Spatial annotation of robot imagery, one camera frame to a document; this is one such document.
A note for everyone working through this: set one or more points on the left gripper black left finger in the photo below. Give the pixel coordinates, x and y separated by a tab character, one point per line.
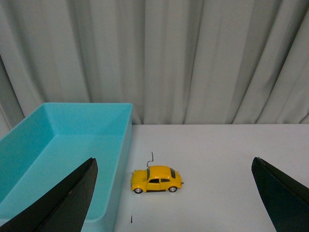
61	209

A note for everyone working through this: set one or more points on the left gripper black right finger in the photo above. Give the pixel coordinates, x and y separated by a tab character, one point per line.
285	199

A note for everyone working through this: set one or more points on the yellow beetle toy car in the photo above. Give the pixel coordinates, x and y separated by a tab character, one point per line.
156	179

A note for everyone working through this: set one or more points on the turquoise plastic bin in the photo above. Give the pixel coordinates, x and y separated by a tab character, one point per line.
52	142

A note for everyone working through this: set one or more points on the grey pleated curtain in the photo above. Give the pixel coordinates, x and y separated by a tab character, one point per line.
176	61

